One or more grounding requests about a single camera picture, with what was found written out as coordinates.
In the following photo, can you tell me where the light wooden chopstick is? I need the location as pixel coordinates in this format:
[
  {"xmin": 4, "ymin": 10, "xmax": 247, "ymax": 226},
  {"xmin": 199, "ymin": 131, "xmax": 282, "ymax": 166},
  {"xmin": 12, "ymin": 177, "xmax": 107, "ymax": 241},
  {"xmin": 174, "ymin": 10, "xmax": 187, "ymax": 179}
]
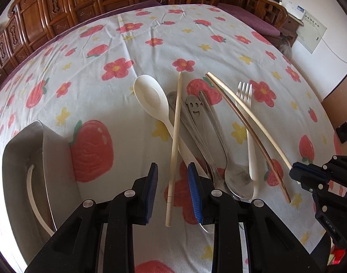
[{"xmin": 165, "ymin": 72, "xmax": 182, "ymax": 227}]

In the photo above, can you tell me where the large white serving ladle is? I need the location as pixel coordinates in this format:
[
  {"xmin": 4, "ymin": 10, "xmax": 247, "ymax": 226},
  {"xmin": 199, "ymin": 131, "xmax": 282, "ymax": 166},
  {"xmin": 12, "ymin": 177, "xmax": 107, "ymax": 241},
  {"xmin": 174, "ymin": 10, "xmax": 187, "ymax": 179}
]
[{"xmin": 26, "ymin": 164, "xmax": 56, "ymax": 237}]

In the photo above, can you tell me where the plain stainless steel spoon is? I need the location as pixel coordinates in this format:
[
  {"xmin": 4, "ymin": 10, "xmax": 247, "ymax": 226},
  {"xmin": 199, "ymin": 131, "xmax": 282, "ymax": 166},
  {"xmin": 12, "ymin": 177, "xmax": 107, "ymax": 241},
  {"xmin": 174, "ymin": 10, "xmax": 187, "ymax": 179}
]
[{"xmin": 199, "ymin": 91, "xmax": 254, "ymax": 200}]

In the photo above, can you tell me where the smiley handle metal spoon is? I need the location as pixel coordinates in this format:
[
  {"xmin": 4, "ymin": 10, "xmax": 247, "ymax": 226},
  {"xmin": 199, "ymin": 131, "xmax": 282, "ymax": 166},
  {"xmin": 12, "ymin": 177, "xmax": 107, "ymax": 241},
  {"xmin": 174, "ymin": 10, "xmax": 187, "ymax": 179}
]
[{"xmin": 185, "ymin": 94, "xmax": 226, "ymax": 192}]

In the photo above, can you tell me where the grey metal tray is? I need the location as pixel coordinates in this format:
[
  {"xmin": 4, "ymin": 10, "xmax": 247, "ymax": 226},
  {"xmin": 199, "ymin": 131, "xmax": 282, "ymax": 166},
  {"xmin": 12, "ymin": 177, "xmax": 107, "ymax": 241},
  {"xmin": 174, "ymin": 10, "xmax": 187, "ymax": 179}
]
[{"xmin": 2, "ymin": 120, "xmax": 81, "ymax": 264}]

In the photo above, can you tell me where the white plastic fork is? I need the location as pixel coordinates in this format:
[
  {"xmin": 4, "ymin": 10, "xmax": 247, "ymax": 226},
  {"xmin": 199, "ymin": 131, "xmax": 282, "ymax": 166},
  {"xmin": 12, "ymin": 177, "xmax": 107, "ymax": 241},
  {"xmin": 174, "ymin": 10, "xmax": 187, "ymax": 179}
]
[{"xmin": 236, "ymin": 81, "xmax": 260, "ymax": 200}]

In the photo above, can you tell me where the cream plastic spoon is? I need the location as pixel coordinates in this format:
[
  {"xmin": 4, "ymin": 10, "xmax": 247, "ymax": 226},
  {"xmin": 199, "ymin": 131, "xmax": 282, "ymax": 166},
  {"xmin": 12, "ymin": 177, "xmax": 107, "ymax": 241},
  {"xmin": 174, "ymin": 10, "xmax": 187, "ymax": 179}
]
[{"xmin": 133, "ymin": 75, "xmax": 208, "ymax": 177}]

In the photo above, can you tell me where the grey plastic bag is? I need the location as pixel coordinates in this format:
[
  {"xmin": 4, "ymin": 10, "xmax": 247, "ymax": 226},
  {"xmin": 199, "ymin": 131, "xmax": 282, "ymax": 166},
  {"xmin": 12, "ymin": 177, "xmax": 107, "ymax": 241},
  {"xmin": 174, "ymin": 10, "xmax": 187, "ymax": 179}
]
[{"xmin": 278, "ymin": 38, "xmax": 292, "ymax": 60}]

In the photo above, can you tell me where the floral strawberry tablecloth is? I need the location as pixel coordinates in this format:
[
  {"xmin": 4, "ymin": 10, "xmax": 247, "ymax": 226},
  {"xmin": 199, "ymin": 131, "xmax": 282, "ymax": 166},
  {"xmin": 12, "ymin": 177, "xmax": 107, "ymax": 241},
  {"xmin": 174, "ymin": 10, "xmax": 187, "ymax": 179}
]
[{"xmin": 0, "ymin": 5, "xmax": 341, "ymax": 272}]

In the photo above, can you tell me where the white electrical panel box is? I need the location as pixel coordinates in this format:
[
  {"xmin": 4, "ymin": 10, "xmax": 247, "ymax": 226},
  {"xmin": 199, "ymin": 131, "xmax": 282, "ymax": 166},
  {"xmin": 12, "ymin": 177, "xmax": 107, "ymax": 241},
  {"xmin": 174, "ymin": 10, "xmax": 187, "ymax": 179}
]
[{"xmin": 297, "ymin": 11, "xmax": 327, "ymax": 54}]

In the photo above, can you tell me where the purple sofa cushion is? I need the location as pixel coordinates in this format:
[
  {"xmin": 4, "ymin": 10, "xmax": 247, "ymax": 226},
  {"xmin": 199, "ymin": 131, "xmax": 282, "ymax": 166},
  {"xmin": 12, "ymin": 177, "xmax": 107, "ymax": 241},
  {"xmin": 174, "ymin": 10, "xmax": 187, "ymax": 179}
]
[{"xmin": 217, "ymin": 3, "xmax": 280, "ymax": 36}]

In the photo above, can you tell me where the carved wooden side sofa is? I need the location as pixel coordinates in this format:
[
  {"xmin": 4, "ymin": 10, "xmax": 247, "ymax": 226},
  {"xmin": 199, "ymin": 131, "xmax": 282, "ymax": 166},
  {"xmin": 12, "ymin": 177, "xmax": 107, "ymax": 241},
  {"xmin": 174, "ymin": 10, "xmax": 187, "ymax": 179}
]
[{"xmin": 220, "ymin": 0, "xmax": 302, "ymax": 41}]

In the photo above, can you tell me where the carved wooden sofa bench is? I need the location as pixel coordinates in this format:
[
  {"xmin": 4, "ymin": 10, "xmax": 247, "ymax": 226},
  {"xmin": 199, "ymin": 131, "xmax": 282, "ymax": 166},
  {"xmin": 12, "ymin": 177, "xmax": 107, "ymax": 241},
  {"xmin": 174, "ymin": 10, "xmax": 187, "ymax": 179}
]
[{"xmin": 0, "ymin": 0, "xmax": 219, "ymax": 86}]

